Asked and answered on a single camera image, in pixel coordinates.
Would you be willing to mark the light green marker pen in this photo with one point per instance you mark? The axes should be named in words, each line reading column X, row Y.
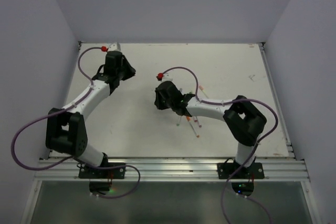
column 179, row 121

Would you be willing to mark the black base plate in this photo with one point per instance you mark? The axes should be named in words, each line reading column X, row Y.
column 86, row 172
column 230, row 169

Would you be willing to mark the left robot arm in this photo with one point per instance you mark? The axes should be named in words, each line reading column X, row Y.
column 66, row 130

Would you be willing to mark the magenta marker pen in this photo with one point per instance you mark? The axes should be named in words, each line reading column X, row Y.
column 199, row 123

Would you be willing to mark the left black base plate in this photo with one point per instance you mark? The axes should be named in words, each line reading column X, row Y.
column 86, row 172

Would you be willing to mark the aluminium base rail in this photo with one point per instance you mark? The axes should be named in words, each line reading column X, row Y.
column 183, row 170

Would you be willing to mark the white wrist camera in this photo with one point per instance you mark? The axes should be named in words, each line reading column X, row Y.
column 114, row 47
column 166, row 77

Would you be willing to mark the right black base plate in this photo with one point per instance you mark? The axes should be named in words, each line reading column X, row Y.
column 230, row 169

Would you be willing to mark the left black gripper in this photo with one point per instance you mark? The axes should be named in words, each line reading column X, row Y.
column 131, row 72

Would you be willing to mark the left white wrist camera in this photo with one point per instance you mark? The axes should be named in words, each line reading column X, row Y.
column 114, row 47

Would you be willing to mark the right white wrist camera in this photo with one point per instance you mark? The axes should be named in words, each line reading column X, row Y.
column 166, row 77

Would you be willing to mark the dark orange marker pen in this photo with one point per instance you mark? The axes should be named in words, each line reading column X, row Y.
column 192, row 127

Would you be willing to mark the peach marker pen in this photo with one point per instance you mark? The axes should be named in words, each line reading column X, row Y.
column 203, row 91

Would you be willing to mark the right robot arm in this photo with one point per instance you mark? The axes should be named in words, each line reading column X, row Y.
column 244, row 120

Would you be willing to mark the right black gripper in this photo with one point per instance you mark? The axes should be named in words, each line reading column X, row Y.
column 157, row 102

